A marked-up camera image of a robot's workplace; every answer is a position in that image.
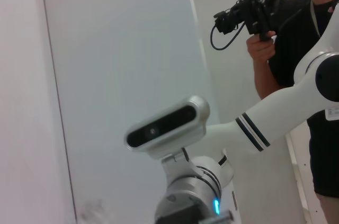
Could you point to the person's bare hand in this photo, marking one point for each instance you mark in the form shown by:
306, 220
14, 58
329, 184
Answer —
260, 46

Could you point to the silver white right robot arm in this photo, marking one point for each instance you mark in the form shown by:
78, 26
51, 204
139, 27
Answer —
270, 118

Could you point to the person's bare forearm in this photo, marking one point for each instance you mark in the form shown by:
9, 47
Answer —
265, 81

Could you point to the person in black shirt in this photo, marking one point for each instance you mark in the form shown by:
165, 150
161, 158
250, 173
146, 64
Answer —
294, 38

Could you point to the white name badge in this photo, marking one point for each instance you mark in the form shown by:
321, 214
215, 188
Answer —
333, 114

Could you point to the black handheld camera rig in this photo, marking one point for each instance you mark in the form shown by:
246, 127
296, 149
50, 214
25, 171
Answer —
254, 14

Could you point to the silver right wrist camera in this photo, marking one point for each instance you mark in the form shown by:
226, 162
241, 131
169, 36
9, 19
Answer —
169, 127

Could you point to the silver right camera bracket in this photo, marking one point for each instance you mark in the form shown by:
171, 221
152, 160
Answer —
174, 157

